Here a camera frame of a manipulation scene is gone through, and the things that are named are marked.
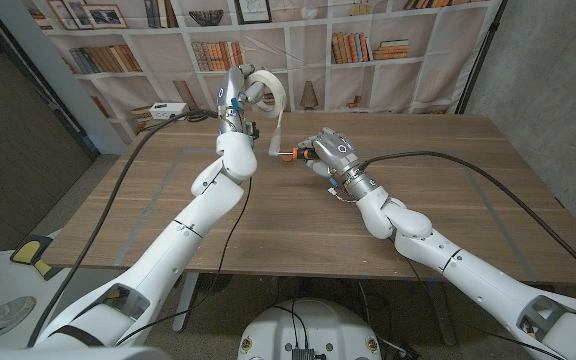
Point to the grey sneaker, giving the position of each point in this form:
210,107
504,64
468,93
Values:
8,315

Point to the black backdrop stand pole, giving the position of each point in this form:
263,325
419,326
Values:
480,60

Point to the black orange screwdriver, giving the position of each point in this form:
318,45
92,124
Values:
295,154

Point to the yellow black tool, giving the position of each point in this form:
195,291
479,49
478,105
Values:
30,250

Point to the black ribbed round object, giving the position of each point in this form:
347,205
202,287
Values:
218,282

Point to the grey table leg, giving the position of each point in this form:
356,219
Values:
191,295
443,320

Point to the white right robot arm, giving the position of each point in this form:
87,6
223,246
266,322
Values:
468,280

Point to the cream masking tape roll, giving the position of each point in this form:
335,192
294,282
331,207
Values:
278,87

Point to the white power strip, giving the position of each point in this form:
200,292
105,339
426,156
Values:
168,111

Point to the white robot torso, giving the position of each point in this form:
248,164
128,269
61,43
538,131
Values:
313,325

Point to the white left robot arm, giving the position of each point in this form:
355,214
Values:
178,240

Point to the white floor platform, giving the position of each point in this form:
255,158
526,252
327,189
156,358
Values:
18,280

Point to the printed bookshelf backdrop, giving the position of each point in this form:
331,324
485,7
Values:
438,75

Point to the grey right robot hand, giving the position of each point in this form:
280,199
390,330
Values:
338,155

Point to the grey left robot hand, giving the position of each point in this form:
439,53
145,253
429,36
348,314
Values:
232,95

